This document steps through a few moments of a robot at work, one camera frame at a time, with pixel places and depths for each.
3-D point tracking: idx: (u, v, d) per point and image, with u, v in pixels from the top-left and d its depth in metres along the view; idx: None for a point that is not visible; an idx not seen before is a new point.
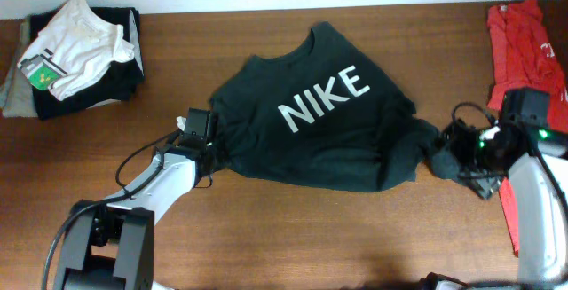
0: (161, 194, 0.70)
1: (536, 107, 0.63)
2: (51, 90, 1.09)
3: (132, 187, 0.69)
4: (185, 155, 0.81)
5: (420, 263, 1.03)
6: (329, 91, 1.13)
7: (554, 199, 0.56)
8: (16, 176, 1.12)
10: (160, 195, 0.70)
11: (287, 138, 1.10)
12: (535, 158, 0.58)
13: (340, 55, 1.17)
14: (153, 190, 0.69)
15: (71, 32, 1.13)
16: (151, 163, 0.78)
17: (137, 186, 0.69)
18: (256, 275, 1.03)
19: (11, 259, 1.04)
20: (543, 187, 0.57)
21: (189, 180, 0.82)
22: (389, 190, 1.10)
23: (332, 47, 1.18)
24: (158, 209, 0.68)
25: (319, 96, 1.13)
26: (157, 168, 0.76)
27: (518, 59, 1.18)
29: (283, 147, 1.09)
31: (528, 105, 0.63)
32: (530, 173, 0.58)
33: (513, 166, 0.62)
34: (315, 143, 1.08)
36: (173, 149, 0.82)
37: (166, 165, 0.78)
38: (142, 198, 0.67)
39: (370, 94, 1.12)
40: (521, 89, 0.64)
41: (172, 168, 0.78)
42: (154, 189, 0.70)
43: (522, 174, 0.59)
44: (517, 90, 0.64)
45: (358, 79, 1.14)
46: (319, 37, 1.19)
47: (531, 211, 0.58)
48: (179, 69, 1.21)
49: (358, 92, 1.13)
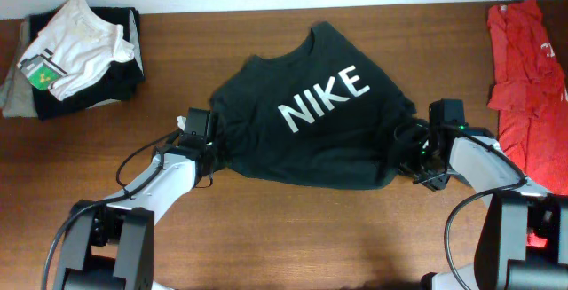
0: (161, 195, 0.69)
1: (454, 115, 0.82)
2: (52, 90, 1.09)
3: (132, 188, 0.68)
4: (185, 157, 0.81)
5: (419, 263, 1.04)
6: (329, 91, 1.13)
7: (488, 152, 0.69)
8: (15, 176, 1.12)
10: (160, 195, 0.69)
11: (287, 138, 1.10)
12: (462, 137, 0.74)
13: (340, 55, 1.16)
14: (153, 191, 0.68)
15: (70, 32, 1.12)
16: (151, 163, 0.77)
17: (137, 186, 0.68)
18: (257, 275, 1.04)
19: (11, 259, 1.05)
20: (477, 148, 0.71)
21: (189, 181, 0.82)
22: (390, 190, 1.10)
23: (333, 47, 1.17)
24: (159, 208, 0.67)
25: (319, 97, 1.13)
26: (157, 168, 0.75)
27: (518, 59, 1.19)
29: (284, 148, 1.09)
31: (446, 112, 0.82)
32: (464, 145, 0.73)
33: (451, 153, 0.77)
34: (316, 143, 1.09)
36: (174, 149, 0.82)
37: (166, 164, 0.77)
38: (142, 197, 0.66)
39: (371, 94, 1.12)
40: (436, 104, 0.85)
41: (172, 168, 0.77)
42: (154, 189, 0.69)
43: (459, 153, 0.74)
44: (433, 105, 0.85)
45: (358, 79, 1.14)
46: (319, 37, 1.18)
47: (472, 162, 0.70)
48: (179, 69, 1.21)
49: (358, 92, 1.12)
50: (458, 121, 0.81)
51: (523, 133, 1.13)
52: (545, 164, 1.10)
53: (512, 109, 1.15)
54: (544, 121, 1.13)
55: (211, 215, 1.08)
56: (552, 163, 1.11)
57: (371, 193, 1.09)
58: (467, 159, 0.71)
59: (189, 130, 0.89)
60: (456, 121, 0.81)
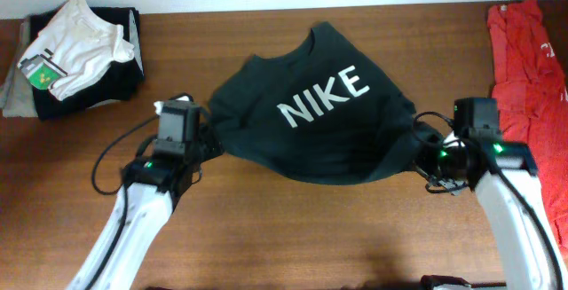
0: (134, 251, 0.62)
1: (487, 118, 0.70)
2: (52, 90, 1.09)
3: (92, 267, 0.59)
4: (161, 176, 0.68)
5: (420, 263, 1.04)
6: (328, 91, 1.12)
7: (525, 216, 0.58)
8: (15, 176, 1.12)
10: (127, 265, 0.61)
11: (287, 136, 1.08)
12: (497, 176, 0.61)
13: (341, 55, 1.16)
14: (119, 262, 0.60)
15: (71, 32, 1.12)
16: (114, 210, 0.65)
17: (99, 261, 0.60)
18: (257, 274, 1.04)
19: (11, 259, 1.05)
20: (511, 205, 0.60)
21: (164, 214, 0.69)
22: (390, 190, 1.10)
23: (332, 48, 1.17)
24: (150, 233, 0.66)
25: (319, 96, 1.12)
26: (121, 224, 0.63)
27: (517, 59, 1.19)
29: (286, 143, 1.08)
31: (478, 115, 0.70)
32: (494, 192, 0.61)
33: (478, 184, 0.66)
34: (315, 141, 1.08)
36: (153, 160, 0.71)
37: (130, 214, 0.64)
38: (136, 221, 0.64)
39: (371, 95, 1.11)
40: (469, 102, 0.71)
41: (138, 220, 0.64)
42: (120, 261, 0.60)
43: (487, 193, 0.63)
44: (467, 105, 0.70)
45: (358, 79, 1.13)
46: (319, 38, 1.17)
47: (505, 223, 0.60)
48: (180, 69, 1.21)
49: (357, 93, 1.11)
50: (490, 128, 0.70)
51: (523, 133, 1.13)
52: (545, 164, 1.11)
53: (512, 109, 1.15)
54: (544, 121, 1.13)
55: (211, 215, 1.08)
56: (552, 162, 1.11)
57: (371, 193, 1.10)
58: (497, 211, 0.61)
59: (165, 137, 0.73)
60: (489, 129, 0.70)
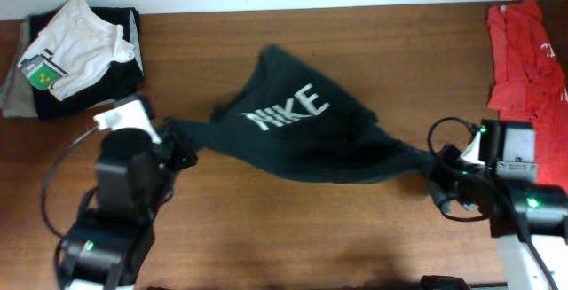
0: None
1: (521, 148, 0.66)
2: (51, 90, 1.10)
3: None
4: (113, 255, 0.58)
5: (419, 263, 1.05)
6: (290, 110, 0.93)
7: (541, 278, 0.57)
8: (14, 177, 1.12)
10: None
11: (256, 141, 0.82)
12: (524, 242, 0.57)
13: (296, 71, 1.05)
14: None
15: (71, 32, 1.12)
16: None
17: None
18: (257, 274, 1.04)
19: (11, 259, 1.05)
20: (531, 269, 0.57)
21: None
22: (390, 189, 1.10)
23: (287, 67, 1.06)
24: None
25: (280, 110, 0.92)
26: None
27: (518, 59, 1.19)
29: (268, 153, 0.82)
31: (510, 140, 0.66)
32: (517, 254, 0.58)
33: (504, 237, 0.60)
34: (294, 152, 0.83)
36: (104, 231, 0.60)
37: None
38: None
39: (333, 112, 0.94)
40: (504, 123, 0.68)
41: None
42: None
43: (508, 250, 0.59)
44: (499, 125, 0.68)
45: (316, 97, 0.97)
46: (276, 60, 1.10)
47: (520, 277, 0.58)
48: (180, 69, 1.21)
49: (317, 111, 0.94)
50: (524, 160, 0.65)
51: None
52: (545, 164, 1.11)
53: (512, 109, 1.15)
54: (544, 121, 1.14)
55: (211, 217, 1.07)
56: (553, 162, 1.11)
57: (371, 193, 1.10)
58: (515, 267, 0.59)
59: (108, 189, 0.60)
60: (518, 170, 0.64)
